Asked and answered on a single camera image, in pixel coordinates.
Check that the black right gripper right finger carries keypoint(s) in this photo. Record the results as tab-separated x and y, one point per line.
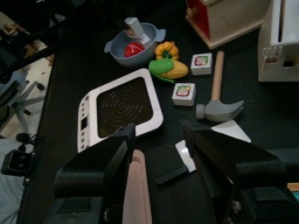
240	166

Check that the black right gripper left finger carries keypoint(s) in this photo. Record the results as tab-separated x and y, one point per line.
89	169

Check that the white toy induction stove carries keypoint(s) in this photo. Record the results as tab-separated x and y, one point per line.
120	105

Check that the black webcam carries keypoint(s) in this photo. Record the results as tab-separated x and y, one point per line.
17	162

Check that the black microphone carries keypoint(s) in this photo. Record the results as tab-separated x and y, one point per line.
22	137

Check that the white picture block lower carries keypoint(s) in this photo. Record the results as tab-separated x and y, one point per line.
182	94

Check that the white picture block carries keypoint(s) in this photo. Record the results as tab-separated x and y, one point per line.
200	62
182	94

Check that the grey office chair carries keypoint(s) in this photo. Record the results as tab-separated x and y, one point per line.
14	93

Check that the white picture block upper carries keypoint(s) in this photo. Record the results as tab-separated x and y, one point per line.
200	62

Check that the toy corn with green husk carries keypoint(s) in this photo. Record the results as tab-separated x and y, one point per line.
172	70

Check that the white toy toaster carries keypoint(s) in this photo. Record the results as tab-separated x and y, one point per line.
277	58

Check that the red toy vegetable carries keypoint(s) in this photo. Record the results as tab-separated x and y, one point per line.
133	50

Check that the blue-grey toy pot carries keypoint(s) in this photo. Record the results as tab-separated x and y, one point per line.
149	52

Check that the yellow toy bell pepper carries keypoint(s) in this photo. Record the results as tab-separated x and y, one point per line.
168	50

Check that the white toy utensil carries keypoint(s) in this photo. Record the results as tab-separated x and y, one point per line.
137	30

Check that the wooden box with red side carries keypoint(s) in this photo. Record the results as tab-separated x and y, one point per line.
229	20

